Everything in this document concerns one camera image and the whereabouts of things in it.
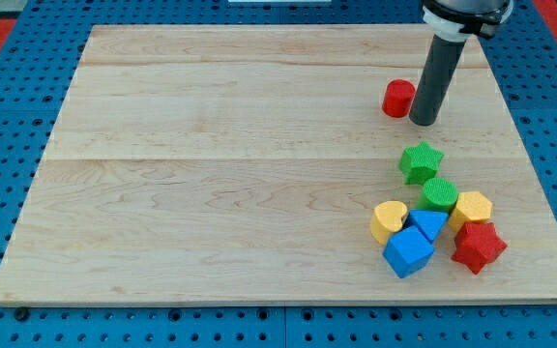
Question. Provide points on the red cylinder block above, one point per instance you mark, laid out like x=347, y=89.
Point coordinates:
x=398, y=98

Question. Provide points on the wooden board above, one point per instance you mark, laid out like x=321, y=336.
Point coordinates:
x=216, y=165

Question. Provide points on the yellow heart block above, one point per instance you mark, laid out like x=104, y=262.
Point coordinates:
x=387, y=219

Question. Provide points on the green star block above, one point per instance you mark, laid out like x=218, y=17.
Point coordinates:
x=419, y=163

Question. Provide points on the blue cube block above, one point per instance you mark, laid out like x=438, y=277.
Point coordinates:
x=408, y=251

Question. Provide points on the blue triangle block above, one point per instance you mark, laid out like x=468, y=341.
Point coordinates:
x=429, y=223

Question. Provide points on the green cylinder block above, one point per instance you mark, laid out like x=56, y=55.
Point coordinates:
x=438, y=194

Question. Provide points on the yellow hexagon block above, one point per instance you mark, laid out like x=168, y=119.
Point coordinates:
x=470, y=206

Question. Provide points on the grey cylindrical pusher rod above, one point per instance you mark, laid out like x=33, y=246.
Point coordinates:
x=441, y=61

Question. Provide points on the red star block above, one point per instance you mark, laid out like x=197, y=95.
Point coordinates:
x=476, y=245

